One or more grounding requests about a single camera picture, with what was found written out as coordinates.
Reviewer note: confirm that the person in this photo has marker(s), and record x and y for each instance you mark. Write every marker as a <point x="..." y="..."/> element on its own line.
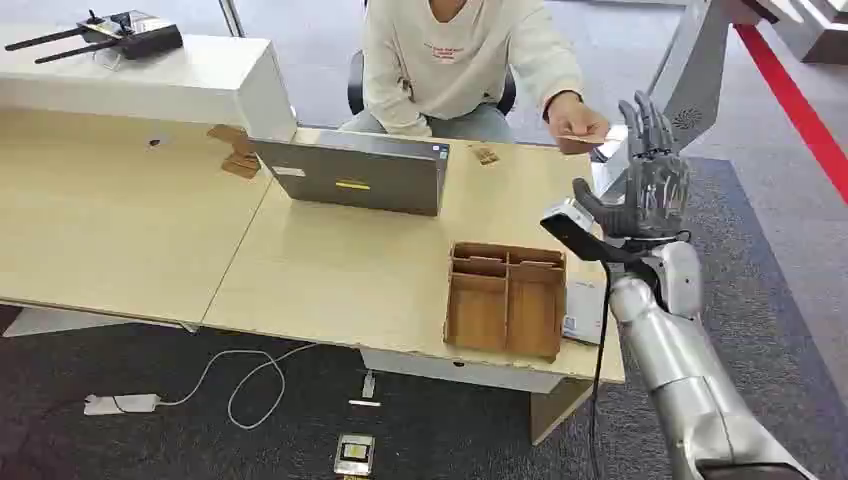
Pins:
<point x="450" y="66"/>

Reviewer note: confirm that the white power adapter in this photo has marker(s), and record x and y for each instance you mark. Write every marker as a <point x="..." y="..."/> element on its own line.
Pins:
<point x="126" y="403"/>

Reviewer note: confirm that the grey laptop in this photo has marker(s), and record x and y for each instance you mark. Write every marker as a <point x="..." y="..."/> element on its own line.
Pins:
<point x="358" y="175"/>

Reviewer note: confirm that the black device with antennas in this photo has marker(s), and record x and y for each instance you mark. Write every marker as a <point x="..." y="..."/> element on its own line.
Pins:
<point x="142" y="38"/>

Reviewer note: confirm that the pale card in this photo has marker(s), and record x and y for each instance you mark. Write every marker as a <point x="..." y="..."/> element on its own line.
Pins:
<point x="586" y="139"/>

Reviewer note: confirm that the white plug piece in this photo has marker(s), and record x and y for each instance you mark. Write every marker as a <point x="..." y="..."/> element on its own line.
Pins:
<point x="368" y="385"/>

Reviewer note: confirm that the person's hand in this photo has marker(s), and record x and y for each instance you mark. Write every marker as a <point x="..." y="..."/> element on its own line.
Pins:
<point x="573" y="119"/>

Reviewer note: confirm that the black office chair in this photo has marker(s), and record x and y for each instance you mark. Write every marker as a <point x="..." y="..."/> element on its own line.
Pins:
<point x="356" y="83"/>

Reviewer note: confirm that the white raised counter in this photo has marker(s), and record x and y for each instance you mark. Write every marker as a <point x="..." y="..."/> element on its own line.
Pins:
<point x="146" y="83"/>

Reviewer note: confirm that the pale desk base panel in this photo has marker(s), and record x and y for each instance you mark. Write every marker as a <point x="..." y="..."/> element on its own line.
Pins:
<point x="550" y="411"/>

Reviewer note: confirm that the white strip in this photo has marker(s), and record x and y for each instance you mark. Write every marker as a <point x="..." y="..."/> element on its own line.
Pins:
<point x="364" y="403"/>

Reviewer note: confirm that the brown card in box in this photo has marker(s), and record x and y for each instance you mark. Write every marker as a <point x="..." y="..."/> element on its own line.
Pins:
<point x="478" y="264"/>
<point x="536" y="265"/>

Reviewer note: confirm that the silver angled panel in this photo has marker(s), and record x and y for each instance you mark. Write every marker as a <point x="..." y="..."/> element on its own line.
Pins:
<point x="696" y="66"/>

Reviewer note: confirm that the white desk foot panel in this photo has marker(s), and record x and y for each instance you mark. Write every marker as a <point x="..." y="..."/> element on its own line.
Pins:
<point x="66" y="321"/>

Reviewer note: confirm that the grey white furniture block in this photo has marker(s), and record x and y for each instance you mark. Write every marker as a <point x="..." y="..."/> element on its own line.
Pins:
<point x="818" y="30"/>

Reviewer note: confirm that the small brown tag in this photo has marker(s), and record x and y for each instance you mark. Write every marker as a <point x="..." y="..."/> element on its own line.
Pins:
<point x="485" y="156"/>

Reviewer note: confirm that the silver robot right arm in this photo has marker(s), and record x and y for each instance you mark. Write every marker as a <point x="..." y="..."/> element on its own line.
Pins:
<point x="689" y="378"/>

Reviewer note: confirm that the brown cardboard piece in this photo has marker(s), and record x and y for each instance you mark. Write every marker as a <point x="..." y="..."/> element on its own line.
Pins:
<point x="240" y="166"/>
<point x="228" y="136"/>

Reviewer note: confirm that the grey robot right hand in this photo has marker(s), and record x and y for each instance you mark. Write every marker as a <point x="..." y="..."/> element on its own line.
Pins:
<point x="652" y="192"/>

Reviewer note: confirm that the wooden card box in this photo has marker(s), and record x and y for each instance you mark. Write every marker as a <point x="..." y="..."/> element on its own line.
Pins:
<point x="507" y="308"/>

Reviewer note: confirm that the white flat box with label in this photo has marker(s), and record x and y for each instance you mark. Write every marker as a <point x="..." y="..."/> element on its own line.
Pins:
<point x="584" y="311"/>

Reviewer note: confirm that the metal floor socket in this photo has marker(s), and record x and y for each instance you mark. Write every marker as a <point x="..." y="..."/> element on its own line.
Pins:
<point x="354" y="454"/>

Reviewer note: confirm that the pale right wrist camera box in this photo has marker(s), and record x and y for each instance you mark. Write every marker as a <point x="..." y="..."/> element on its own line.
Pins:
<point x="568" y="215"/>

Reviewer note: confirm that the metal pole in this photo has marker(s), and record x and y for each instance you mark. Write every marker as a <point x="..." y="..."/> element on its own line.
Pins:
<point x="230" y="16"/>

